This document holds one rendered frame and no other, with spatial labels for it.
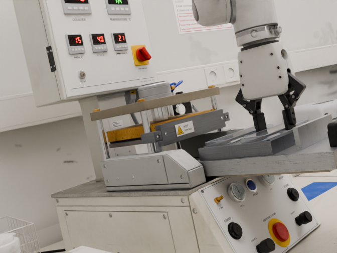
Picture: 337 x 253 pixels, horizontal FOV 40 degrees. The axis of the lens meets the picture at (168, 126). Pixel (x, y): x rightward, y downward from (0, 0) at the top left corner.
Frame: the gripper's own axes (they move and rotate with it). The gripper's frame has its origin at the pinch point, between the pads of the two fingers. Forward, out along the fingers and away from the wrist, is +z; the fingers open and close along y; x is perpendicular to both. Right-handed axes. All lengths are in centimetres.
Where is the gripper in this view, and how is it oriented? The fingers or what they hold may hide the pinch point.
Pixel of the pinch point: (274, 122)
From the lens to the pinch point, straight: 92.6
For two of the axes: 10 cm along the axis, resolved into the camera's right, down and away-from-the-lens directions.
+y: -7.3, 1.2, 6.7
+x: -6.5, 1.7, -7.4
